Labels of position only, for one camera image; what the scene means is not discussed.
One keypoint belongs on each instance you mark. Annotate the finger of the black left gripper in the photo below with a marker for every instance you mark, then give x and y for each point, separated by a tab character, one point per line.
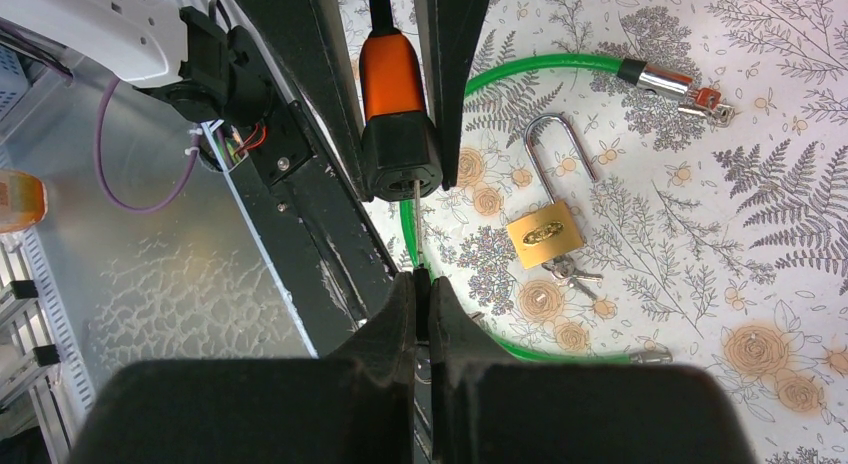
307	37
449	31

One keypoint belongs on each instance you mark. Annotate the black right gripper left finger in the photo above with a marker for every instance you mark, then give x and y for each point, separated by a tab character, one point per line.
354	405

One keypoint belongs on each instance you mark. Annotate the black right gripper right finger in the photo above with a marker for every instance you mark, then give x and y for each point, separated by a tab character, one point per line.
489	407

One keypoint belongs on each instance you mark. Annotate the orange black padlock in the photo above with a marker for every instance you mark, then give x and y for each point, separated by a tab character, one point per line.
402	158

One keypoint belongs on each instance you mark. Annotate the silver keys bunch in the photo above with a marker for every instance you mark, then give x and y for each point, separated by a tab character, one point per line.
564	269

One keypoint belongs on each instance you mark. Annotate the brass padlock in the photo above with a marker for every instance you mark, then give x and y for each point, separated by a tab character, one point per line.
551	231

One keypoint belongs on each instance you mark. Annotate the green cable lock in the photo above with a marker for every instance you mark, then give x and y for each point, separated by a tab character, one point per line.
625	68

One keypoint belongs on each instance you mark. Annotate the black head keys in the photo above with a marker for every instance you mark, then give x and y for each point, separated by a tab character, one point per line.
453	324

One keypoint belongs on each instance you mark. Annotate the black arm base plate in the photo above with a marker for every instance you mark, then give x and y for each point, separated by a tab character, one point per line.
327	259

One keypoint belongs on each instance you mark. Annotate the slotted metal cable rail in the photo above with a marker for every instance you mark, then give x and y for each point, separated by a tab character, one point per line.
46	133

